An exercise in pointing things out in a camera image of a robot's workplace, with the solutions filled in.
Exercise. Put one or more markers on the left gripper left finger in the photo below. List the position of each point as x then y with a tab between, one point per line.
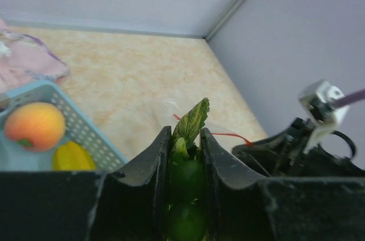
128	204

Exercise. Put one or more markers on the clear zip top bag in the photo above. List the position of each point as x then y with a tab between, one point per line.
169	111

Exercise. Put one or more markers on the pink cloth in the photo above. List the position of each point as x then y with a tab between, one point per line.
25	59

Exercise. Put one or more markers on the orange peach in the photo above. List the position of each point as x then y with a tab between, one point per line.
36	127

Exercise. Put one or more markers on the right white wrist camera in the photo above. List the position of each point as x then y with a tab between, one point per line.
318	100

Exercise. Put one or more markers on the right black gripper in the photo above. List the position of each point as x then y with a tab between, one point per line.
284	155

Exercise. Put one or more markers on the yellow starfruit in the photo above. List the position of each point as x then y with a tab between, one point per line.
72	157

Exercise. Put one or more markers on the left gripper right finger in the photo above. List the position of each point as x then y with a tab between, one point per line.
244	205

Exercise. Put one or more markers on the green grape bunch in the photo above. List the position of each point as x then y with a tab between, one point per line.
186	216

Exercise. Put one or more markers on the light blue plastic basket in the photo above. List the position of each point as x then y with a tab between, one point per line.
79	129

